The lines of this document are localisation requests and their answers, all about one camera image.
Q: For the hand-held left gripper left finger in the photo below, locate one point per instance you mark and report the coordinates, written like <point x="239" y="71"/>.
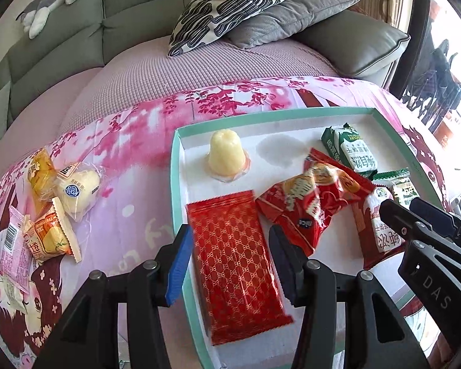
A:
<point x="178" y="265"/>

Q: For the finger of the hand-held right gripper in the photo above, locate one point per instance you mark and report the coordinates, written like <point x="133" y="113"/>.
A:
<point x="438" y="292"/>
<point x="434" y="211"/>

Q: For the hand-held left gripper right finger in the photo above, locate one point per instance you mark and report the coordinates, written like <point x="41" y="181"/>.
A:
<point x="288" y="265"/>

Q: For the small green sandwich biscuit packet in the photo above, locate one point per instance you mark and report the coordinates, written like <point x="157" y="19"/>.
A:
<point x="401" y="188"/>

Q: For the red patterned snack packet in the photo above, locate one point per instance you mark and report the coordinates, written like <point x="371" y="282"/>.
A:
<point x="234" y="261"/>

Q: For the red and white biscuit packet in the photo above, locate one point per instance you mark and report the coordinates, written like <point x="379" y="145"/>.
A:
<point x="376" y="234"/>

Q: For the red crinkled snack packet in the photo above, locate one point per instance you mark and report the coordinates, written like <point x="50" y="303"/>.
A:
<point x="307" y="200"/>

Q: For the green and white biscuit packet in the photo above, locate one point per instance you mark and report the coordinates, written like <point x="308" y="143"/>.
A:
<point x="353" y="150"/>

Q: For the teal cardboard tray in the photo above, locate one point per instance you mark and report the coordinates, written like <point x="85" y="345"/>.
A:
<point x="276" y="146"/>

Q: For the yellow jelly cup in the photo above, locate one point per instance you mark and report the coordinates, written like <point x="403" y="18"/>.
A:
<point x="226" y="153"/>

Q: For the clear bun packet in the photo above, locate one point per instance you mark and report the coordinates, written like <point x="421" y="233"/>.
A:
<point x="78" y="196"/>

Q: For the orange cake roll packet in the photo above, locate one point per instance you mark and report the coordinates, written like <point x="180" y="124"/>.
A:
<point x="48" y="234"/>

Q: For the pink cake roll packet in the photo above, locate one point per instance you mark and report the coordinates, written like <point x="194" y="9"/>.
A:
<point x="15" y="253"/>

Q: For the yellow bread packet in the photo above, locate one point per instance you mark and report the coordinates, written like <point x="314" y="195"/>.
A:
<point x="40" y="176"/>

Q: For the pink printed blanket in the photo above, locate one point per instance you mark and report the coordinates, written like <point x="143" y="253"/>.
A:
<point x="130" y="153"/>

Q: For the black chair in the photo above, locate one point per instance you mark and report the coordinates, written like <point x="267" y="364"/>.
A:
<point x="441" y="69"/>

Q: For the pink waffle sofa cover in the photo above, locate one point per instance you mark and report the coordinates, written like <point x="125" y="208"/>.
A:
<point x="199" y="69"/>

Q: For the grey pillow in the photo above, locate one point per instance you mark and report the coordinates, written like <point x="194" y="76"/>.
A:
<point x="292" y="19"/>

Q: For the grey sofa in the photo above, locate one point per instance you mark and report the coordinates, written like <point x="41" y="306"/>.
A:
<point x="138" y="11"/>

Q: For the black and white patterned pillow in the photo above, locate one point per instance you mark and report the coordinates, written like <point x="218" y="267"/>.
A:
<point x="234" y="4"/>

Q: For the grey and white plush toy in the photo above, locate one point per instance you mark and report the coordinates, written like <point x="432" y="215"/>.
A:
<point x="50" y="4"/>

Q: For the dark window frame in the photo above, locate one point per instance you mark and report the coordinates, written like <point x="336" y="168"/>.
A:
<point x="411" y="46"/>

